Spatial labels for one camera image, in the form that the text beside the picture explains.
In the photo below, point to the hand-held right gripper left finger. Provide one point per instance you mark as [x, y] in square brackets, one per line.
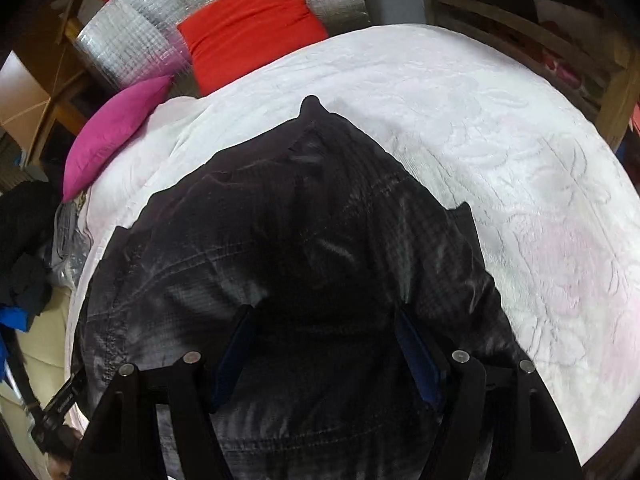
[232, 355]

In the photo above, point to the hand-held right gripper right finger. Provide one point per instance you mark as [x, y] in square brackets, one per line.
[417, 355]

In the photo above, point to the black quilted zip jacket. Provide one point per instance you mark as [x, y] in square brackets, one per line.
[300, 240]

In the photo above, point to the blue garment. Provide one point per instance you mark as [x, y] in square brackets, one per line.
[12, 320]

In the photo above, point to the grey garment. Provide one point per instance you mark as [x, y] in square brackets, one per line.
[67, 255]

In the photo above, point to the black puffer coat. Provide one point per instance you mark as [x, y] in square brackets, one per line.
[25, 230]

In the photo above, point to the white embossed blanket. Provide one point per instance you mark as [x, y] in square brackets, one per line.
[500, 160]

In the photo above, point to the pink cushion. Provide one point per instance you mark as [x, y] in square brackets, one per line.
[112, 130]

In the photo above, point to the small red cushion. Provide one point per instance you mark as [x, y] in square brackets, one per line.
[250, 30]

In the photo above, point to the silver foil mat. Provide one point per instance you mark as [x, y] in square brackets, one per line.
[130, 45]

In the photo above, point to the wooden table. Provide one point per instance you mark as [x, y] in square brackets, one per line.
[550, 25]

